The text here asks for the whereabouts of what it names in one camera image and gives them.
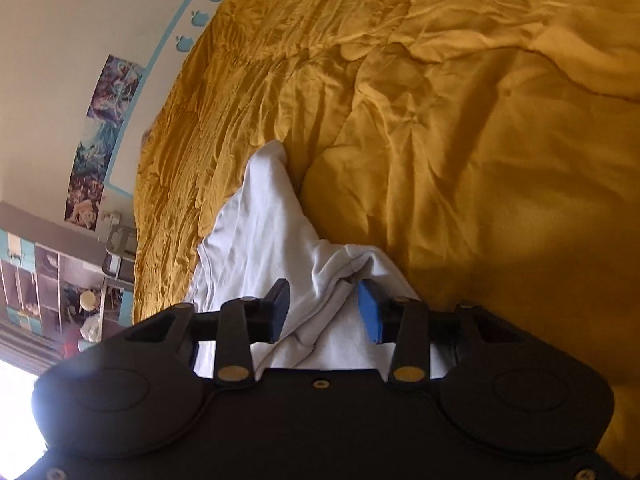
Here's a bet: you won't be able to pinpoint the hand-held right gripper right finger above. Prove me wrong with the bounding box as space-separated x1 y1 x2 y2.
357 280 512 392

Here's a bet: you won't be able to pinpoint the blue and white headboard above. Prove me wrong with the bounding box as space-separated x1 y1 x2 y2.
103 0 321 202

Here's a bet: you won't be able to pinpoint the wooden shelf unit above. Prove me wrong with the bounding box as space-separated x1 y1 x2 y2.
0 201 136 361

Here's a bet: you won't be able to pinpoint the white printed sweatshirt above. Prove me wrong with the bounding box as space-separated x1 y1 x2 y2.
190 140 446 378

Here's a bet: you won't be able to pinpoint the plush toys on shelf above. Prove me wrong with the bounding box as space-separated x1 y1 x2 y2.
61 287 108 358

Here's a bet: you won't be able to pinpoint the colourful wall poster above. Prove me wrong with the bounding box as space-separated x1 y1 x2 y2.
64 55 146 232

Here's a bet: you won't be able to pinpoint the mustard yellow bedspread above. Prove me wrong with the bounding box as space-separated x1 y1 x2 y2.
131 0 640 466

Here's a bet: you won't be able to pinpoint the grey metal chair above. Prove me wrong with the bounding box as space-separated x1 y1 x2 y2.
101 224 137 281

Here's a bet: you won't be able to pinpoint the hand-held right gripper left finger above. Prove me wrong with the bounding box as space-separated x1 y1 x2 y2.
125 278 291 392

